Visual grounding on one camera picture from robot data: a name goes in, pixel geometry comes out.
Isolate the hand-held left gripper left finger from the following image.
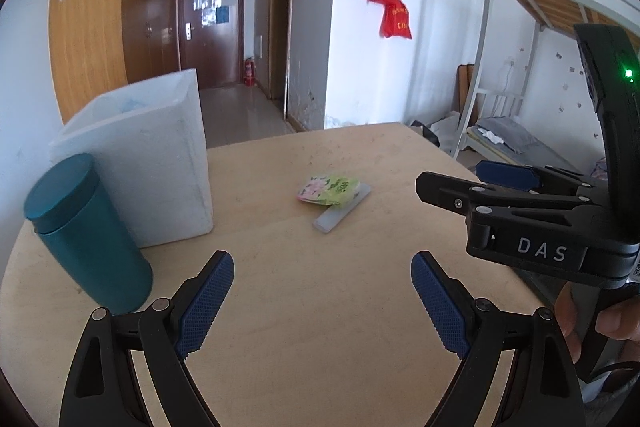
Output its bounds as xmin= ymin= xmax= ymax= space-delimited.
xmin=59 ymin=250 xmax=236 ymax=427

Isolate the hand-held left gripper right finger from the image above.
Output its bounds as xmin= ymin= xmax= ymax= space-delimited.
xmin=410 ymin=251 xmax=586 ymax=427

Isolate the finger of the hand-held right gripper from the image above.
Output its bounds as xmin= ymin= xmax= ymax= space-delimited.
xmin=475 ymin=160 xmax=609 ymax=202
xmin=415 ymin=172 xmax=609 ymax=221

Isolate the white foam box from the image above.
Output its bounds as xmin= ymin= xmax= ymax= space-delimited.
xmin=49 ymin=68 xmax=215 ymax=249

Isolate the person's right hand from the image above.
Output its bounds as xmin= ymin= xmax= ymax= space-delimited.
xmin=553 ymin=279 xmax=640 ymax=364

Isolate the grey pillow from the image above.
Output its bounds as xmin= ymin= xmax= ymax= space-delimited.
xmin=477 ymin=117 xmax=533 ymax=152

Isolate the white plastic bag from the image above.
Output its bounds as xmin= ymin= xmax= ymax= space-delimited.
xmin=429 ymin=111 xmax=462 ymax=148

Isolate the brown wooden board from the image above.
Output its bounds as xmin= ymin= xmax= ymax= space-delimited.
xmin=452 ymin=63 xmax=482 ymax=148

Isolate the green pink snack packet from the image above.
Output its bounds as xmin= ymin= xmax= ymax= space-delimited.
xmin=296 ymin=174 xmax=361 ymax=206

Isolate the teal metal canister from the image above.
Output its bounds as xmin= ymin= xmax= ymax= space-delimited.
xmin=23 ymin=153 xmax=154 ymax=315

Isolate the person's grey clothing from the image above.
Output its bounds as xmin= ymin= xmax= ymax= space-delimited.
xmin=580 ymin=359 xmax=640 ymax=427

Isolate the grey metal bunk bed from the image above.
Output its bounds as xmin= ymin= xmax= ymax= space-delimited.
xmin=450 ymin=0 xmax=640 ymax=188

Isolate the dark brown entrance door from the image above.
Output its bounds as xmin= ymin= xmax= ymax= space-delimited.
xmin=177 ymin=0 xmax=247 ymax=88

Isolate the wooden wardrobe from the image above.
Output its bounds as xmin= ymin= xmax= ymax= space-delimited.
xmin=48 ymin=0 xmax=181 ymax=125

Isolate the wooden side door frame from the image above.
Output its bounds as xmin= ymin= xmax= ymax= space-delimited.
xmin=267 ymin=0 xmax=299 ymax=120

